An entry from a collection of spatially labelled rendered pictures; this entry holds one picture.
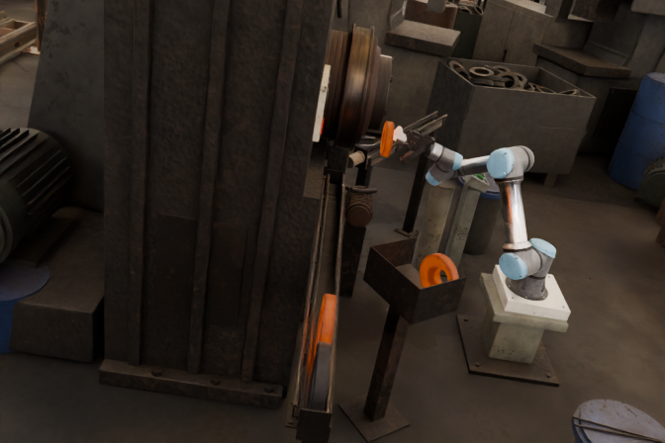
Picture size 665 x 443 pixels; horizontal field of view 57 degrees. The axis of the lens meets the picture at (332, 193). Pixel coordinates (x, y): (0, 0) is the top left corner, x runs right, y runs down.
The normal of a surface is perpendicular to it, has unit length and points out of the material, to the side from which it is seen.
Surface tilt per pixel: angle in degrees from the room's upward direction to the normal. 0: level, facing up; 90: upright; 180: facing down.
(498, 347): 90
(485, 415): 0
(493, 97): 90
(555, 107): 90
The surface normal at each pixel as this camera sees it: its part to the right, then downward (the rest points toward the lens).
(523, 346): -0.04, 0.43
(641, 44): 0.30, 0.46
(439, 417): 0.16, -0.89
